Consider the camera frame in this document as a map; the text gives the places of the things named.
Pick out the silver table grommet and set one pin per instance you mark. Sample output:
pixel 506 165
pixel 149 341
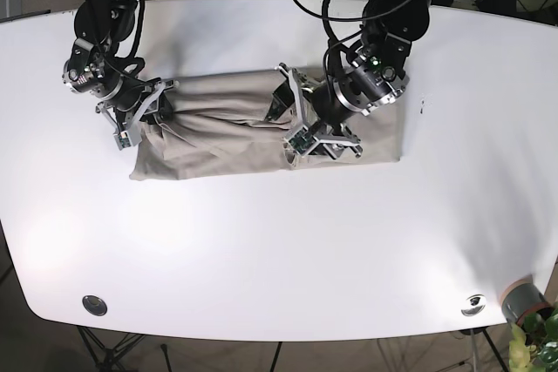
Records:
pixel 473 305
pixel 94 305

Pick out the beige T-shirt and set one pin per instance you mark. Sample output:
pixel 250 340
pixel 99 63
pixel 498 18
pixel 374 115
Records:
pixel 221 126

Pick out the green potted plant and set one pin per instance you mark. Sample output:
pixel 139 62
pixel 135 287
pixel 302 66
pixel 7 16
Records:
pixel 533 346

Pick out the right silver table grommet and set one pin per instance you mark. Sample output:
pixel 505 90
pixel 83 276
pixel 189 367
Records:
pixel 473 305

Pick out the grey plant pot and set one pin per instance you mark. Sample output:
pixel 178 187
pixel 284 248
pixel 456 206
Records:
pixel 523 298

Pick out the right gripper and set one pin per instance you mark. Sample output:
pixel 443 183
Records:
pixel 114 80

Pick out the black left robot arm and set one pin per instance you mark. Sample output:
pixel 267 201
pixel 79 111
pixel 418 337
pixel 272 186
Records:
pixel 350 23

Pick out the left silver table grommet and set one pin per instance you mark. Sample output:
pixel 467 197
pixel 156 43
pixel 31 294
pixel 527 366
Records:
pixel 94 305

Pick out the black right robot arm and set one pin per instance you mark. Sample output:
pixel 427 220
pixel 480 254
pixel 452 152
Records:
pixel 111 24

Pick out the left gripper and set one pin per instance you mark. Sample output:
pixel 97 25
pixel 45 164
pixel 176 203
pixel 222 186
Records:
pixel 358 80

